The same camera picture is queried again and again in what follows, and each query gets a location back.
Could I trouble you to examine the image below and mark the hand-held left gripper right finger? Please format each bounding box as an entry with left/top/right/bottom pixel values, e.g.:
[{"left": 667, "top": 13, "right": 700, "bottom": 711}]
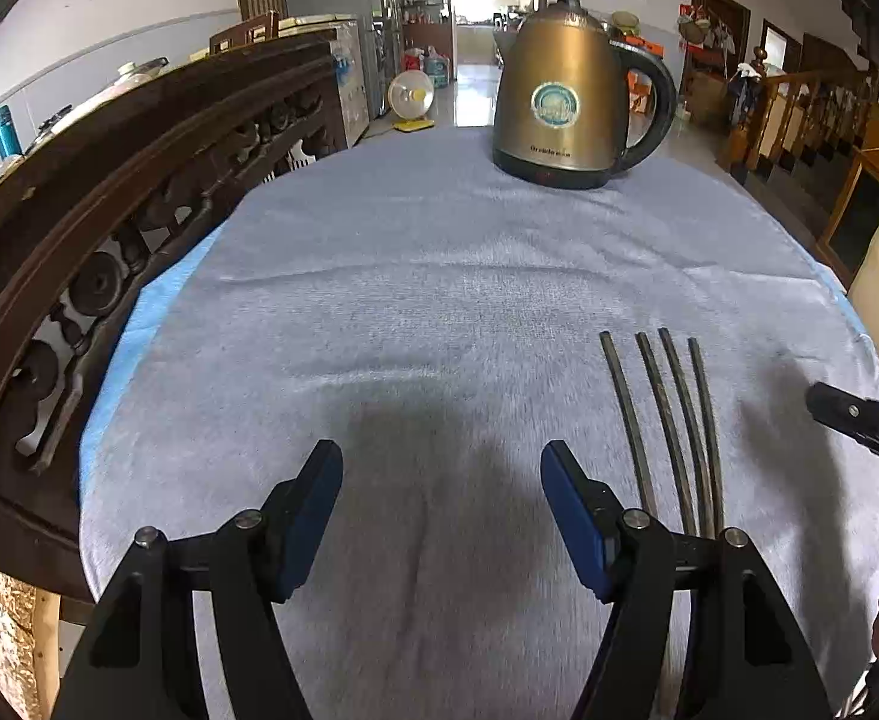
[{"left": 540, "top": 439, "right": 834, "bottom": 720}]

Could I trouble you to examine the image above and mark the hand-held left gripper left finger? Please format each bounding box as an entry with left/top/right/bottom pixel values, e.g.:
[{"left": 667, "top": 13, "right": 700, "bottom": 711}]
[{"left": 53, "top": 439, "right": 345, "bottom": 720}]

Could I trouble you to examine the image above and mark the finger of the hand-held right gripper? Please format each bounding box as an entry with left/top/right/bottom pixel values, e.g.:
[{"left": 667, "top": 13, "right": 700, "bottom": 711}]
[{"left": 805, "top": 381, "right": 879, "bottom": 475}]

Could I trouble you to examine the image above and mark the dark chopstick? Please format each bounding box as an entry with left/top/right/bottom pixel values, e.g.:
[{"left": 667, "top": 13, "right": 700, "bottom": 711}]
[
  {"left": 635, "top": 331, "right": 699, "bottom": 539},
  {"left": 599, "top": 331, "right": 661, "bottom": 526},
  {"left": 658, "top": 327, "right": 715, "bottom": 539},
  {"left": 688, "top": 338, "right": 725, "bottom": 537}
]

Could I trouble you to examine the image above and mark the grey tablecloth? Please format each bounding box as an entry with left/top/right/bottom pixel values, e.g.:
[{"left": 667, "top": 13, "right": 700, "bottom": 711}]
[{"left": 79, "top": 124, "right": 879, "bottom": 720}]

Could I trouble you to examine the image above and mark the wooden staircase railing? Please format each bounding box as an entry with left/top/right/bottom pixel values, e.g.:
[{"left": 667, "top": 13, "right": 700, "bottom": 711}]
[{"left": 728, "top": 45, "right": 879, "bottom": 188}]

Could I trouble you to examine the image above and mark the woven seat stool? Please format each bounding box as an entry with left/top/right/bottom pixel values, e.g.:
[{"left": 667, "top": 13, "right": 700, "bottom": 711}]
[{"left": 0, "top": 551, "right": 61, "bottom": 720}]

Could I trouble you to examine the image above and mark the orange box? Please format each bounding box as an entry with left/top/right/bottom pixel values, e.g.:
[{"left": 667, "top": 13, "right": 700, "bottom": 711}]
[{"left": 610, "top": 30, "right": 667, "bottom": 61}]

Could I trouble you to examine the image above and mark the gold electric kettle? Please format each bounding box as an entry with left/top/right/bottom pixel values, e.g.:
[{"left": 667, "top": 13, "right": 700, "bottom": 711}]
[{"left": 491, "top": 0, "right": 679, "bottom": 191}]

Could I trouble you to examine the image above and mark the white desk fan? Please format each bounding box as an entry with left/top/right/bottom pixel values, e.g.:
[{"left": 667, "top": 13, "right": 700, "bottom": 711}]
[{"left": 385, "top": 69, "right": 437, "bottom": 132}]

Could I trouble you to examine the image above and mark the pot with lid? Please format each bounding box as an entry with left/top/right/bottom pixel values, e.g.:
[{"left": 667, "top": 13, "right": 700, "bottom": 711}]
[{"left": 113, "top": 56, "right": 170, "bottom": 83}]

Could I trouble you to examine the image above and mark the dark wooden chair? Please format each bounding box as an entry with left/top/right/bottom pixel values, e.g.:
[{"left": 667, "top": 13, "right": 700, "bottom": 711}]
[{"left": 209, "top": 10, "right": 279, "bottom": 53}]

